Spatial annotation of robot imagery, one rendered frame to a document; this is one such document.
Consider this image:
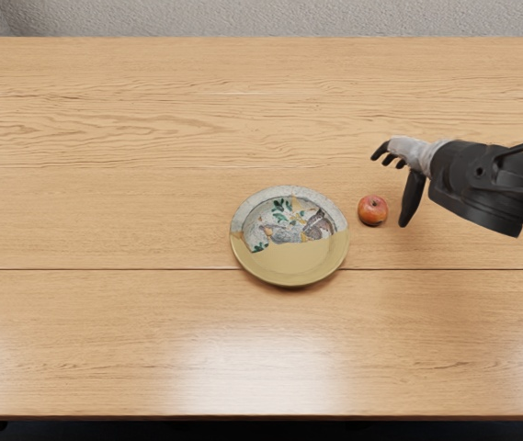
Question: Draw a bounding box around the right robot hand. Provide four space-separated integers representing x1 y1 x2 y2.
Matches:
370 135 450 229

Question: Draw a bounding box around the red apple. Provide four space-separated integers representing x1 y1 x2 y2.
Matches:
357 194 390 227

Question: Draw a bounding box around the patterned yellow grey plate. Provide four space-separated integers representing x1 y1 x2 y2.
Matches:
229 185 351 288

